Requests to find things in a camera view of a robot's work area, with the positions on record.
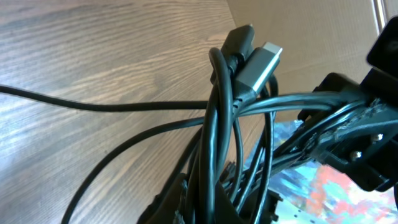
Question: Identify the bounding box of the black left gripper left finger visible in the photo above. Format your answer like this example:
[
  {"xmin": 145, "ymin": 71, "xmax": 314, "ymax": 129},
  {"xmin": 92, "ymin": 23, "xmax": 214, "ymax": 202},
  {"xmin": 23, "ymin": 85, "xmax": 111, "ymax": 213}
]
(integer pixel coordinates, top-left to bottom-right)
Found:
[{"xmin": 137, "ymin": 173, "xmax": 198, "ymax": 224}]

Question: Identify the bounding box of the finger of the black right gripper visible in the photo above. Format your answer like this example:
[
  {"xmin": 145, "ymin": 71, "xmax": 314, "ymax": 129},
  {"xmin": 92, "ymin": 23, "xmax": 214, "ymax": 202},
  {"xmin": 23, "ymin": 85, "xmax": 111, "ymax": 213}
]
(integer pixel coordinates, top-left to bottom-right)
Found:
[
  {"xmin": 297, "ymin": 73, "xmax": 370, "ymax": 121},
  {"xmin": 273, "ymin": 102, "xmax": 398, "ymax": 192}
]

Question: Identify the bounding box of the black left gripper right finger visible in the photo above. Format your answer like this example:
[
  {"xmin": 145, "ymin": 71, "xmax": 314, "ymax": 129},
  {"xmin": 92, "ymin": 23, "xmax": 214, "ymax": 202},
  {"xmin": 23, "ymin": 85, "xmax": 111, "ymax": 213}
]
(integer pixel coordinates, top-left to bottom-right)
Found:
[{"xmin": 217, "ymin": 161, "xmax": 284, "ymax": 224}]

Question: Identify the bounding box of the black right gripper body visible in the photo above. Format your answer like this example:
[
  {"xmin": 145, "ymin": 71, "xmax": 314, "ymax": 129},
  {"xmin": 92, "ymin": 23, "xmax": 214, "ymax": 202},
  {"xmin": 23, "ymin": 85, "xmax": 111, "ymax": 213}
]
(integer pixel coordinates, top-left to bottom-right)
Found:
[{"xmin": 361, "ymin": 16, "xmax": 397, "ymax": 103}]

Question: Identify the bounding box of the black cable with silver plug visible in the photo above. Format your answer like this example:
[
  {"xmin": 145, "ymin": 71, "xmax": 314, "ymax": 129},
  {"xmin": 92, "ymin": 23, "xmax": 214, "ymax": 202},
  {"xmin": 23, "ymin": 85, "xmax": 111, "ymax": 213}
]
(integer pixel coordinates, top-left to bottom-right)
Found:
[{"xmin": 60, "ymin": 42, "xmax": 368, "ymax": 224}]

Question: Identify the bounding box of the black USB-A cable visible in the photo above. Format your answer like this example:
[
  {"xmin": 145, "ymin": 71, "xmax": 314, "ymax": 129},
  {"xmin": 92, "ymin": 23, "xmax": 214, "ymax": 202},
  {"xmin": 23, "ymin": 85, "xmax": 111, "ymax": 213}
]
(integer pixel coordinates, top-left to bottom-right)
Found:
[{"xmin": 0, "ymin": 24, "xmax": 368, "ymax": 224}]

